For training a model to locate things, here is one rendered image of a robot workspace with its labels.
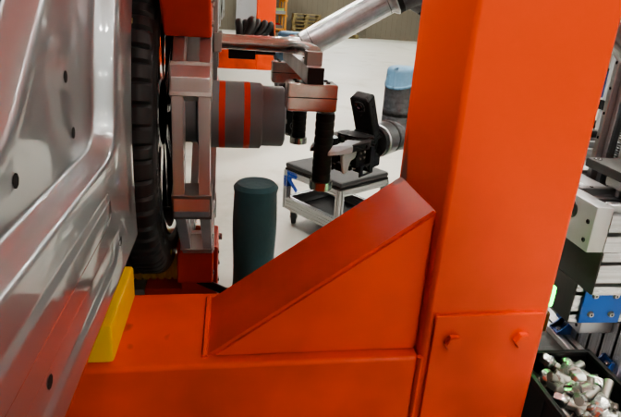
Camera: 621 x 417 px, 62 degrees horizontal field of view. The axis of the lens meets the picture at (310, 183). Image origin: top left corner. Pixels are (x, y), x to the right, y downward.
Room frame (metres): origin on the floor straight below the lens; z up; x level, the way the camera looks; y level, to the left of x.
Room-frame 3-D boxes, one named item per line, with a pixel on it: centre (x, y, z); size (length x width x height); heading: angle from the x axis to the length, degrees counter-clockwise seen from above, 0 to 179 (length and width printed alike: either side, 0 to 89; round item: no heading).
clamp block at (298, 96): (0.93, 0.01, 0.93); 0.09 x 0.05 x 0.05; 100
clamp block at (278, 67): (1.26, 0.07, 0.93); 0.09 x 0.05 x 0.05; 100
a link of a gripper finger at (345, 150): (0.95, -0.06, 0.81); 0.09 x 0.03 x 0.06; 153
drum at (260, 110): (1.07, 0.17, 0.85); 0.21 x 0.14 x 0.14; 100
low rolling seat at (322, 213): (2.44, -0.12, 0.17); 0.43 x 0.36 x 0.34; 44
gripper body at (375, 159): (1.05, -0.10, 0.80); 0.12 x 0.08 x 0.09; 145
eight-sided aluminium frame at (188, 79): (1.06, 0.24, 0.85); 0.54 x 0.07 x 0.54; 10
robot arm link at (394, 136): (1.12, -0.14, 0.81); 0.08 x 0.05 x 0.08; 55
